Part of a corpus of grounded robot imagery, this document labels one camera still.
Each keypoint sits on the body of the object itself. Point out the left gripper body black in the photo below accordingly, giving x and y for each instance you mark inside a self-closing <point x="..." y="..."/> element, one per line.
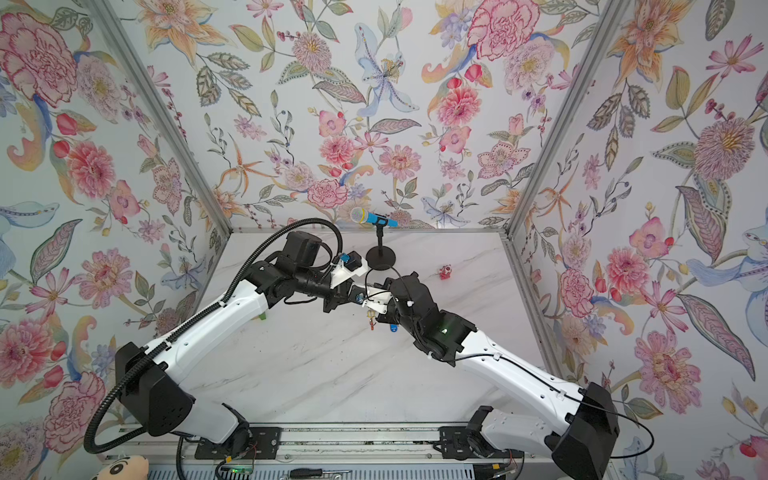
<point x="330" y="295"/>

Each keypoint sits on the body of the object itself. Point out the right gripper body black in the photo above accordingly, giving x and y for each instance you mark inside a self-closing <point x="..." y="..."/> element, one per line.
<point x="393" y="315"/>

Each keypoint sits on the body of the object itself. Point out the metal keyring with red handle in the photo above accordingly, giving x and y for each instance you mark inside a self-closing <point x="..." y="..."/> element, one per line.
<point x="372" y="314"/>

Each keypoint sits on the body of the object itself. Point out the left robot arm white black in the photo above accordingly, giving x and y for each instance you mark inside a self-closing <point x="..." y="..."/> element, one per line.
<point x="153" y="375"/>

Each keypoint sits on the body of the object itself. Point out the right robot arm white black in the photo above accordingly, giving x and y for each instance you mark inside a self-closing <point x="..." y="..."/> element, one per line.
<point x="576" y="426"/>

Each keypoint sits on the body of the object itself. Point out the black microphone stand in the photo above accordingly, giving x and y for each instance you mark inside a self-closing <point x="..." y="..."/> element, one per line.
<point x="380" y="257"/>

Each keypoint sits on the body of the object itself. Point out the small red toy figure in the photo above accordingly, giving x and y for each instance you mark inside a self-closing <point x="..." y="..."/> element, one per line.
<point x="445" y="272"/>

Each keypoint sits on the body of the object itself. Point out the toy microphone blue yellow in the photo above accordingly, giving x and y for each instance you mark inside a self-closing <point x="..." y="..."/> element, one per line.
<point x="360" y="215"/>

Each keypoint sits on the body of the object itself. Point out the black screwdriver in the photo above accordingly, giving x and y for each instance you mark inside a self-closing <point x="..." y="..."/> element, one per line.
<point x="316" y="473"/>

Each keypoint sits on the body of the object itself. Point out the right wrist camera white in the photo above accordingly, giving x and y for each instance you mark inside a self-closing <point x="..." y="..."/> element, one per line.
<point x="371" y="298"/>

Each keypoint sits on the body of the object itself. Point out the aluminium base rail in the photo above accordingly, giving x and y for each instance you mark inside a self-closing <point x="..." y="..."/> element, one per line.
<point x="382" y="443"/>

